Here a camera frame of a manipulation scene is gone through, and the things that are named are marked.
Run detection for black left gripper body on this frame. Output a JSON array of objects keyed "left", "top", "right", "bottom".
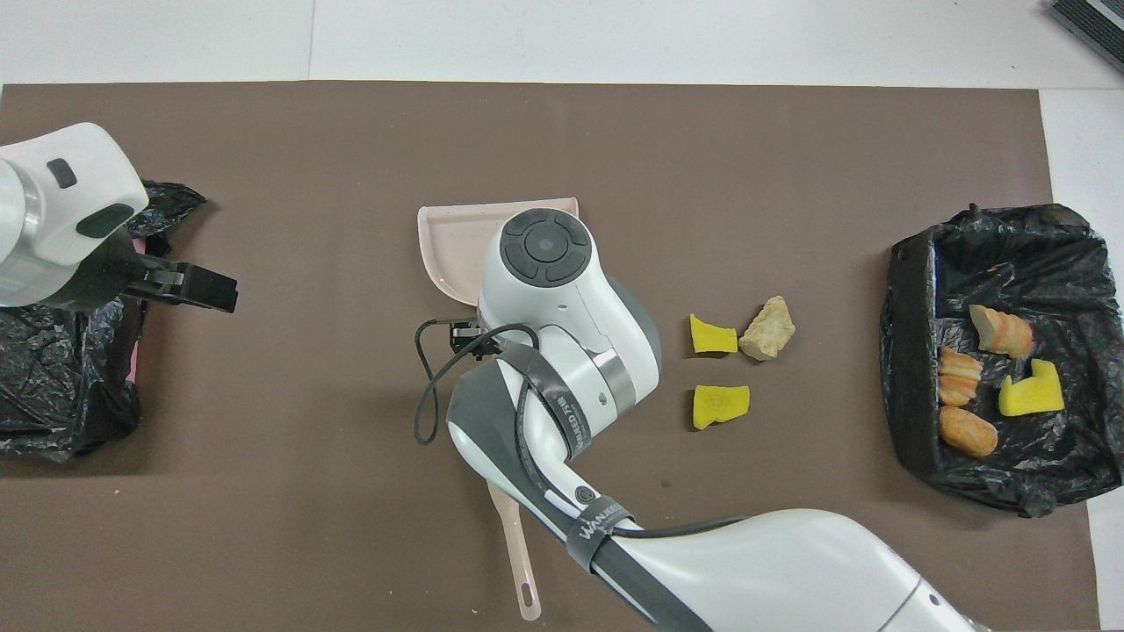
[{"left": 35, "top": 230, "right": 185, "bottom": 310}]

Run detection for pale crusty bread chunk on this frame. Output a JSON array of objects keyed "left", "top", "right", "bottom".
[{"left": 969, "top": 304, "right": 1035, "bottom": 360}]

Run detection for beige plastic dustpan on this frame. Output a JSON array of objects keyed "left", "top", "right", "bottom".
[{"left": 417, "top": 197, "right": 580, "bottom": 308}]

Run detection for beige hand brush black bristles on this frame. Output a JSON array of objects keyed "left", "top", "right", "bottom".
[{"left": 486, "top": 478, "right": 542, "bottom": 622}]

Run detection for yellow sponge piece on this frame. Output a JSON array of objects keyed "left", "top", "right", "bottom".
[
  {"left": 692, "top": 384, "right": 752, "bottom": 431},
  {"left": 689, "top": 313, "right": 739, "bottom": 355}
]

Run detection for orange ridged bread piece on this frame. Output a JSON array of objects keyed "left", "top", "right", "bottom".
[{"left": 938, "top": 347, "right": 984, "bottom": 407}]

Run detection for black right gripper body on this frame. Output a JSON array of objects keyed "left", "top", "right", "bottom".
[{"left": 450, "top": 320, "right": 493, "bottom": 356}]

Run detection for black bag bin pink inside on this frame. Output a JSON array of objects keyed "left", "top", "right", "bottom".
[{"left": 0, "top": 180, "right": 208, "bottom": 463}]

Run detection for brown table mat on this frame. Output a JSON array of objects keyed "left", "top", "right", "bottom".
[{"left": 0, "top": 82, "right": 1100, "bottom": 632}]

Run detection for beige rough bread chunk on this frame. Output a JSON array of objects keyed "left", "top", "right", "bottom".
[{"left": 739, "top": 295, "right": 797, "bottom": 362}]

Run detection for brown bread roll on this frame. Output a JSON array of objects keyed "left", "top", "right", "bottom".
[{"left": 938, "top": 405, "right": 999, "bottom": 459}]

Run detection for black bag lined bin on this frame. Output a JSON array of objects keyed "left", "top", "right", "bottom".
[{"left": 880, "top": 203, "right": 1124, "bottom": 519}]

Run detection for notched yellow sponge block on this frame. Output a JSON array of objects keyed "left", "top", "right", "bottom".
[{"left": 998, "top": 358, "right": 1065, "bottom": 418}]

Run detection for dark ribbed grille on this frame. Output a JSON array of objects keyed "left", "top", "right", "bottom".
[{"left": 1045, "top": 0, "right": 1124, "bottom": 73}]

